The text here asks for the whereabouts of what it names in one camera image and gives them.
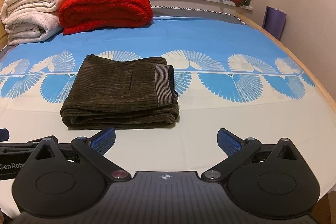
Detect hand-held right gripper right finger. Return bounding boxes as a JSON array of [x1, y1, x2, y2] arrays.
[[201, 128, 305, 183]]

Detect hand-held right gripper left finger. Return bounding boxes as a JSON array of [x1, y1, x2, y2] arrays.
[[28, 127, 132, 183]]

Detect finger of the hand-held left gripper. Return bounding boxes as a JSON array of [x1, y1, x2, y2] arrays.
[[0, 128, 11, 143], [0, 138, 42, 153]]

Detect dark olive corduroy pants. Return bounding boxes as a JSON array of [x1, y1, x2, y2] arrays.
[[60, 54, 180, 130]]

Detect blue and white printed bedsheet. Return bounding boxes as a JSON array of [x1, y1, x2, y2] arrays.
[[0, 15, 336, 214]]

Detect cream folded blanket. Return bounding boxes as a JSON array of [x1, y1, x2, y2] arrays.
[[0, 0, 70, 46]]

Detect purple bag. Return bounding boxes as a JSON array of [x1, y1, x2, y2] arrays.
[[262, 6, 287, 41]]

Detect red knitted blanket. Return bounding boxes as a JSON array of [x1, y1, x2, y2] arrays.
[[58, 0, 153, 35]]

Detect grey mattress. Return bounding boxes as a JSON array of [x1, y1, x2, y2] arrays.
[[0, 1, 248, 56]]

